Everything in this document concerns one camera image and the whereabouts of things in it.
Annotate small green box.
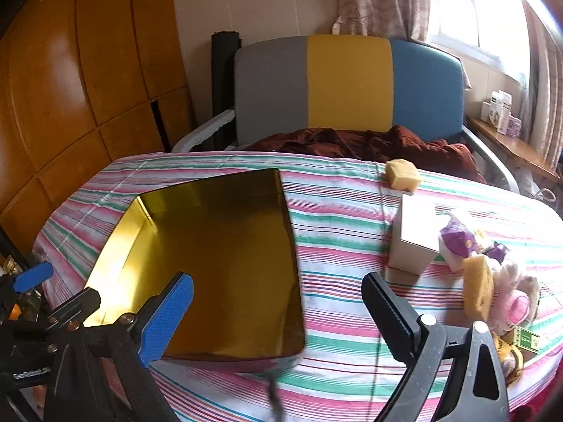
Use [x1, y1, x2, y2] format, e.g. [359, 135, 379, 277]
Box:
[512, 327, 540, 354]

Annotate pink white plush toy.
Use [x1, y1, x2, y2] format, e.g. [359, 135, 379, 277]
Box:
[485, 242, 540, 336]

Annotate purple snack packet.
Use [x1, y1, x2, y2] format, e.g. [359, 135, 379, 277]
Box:
[440, 217, 478, 258]

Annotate white carton box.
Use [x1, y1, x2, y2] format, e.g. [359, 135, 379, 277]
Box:
[388, 193, 450, 276]

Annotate yellow sponge block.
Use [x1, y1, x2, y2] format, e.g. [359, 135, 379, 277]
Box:
[386, 159, 422, 193]

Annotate gold metal tin box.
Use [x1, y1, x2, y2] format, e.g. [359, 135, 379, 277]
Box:
[87, 169, 305, 371]

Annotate striped bed sheet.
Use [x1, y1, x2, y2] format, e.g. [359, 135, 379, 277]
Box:
[33, 152, 562, 421]

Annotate wooden wardrobe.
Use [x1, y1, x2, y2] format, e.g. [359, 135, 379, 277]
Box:
[1, 0, 196, 254]

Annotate wooden side shelf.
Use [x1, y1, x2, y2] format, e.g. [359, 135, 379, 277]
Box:
[466, 116, 562, 183]

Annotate dark red blanket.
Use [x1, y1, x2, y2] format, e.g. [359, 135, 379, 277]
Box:
[245, 126, 486, 183]

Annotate white boxes on shelf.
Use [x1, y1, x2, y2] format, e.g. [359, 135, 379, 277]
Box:
[480, 90, 522, 138]

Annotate grey yellow blue headboard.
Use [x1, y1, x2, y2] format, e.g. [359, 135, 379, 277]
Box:
[235, 34, 465, 145]

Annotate pink patterned curtain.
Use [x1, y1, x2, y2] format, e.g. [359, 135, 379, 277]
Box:
[332, 0, 430, 42]

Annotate white bed rail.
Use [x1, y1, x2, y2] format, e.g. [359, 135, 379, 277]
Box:
[172, 110, 237, 153]

